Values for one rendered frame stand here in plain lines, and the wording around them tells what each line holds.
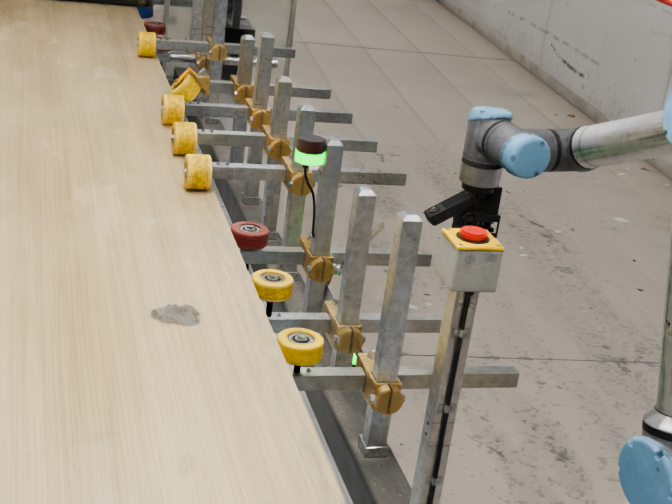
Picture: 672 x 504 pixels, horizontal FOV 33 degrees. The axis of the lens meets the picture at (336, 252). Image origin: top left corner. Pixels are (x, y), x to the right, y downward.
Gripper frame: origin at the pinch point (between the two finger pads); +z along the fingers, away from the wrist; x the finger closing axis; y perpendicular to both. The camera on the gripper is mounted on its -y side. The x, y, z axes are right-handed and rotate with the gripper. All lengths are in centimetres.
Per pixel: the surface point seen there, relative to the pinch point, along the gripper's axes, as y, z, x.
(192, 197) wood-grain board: -57, -8, 19
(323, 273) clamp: -32.7, -1.7, -8.5
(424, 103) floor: 155, 82, 450
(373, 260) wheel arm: -19.8, -1.9, -1.5
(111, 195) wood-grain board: -75, -8, 19
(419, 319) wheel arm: -17.0, 0.1, -26.4
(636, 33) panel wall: 264, 17, 399
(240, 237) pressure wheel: -50, -7, -3
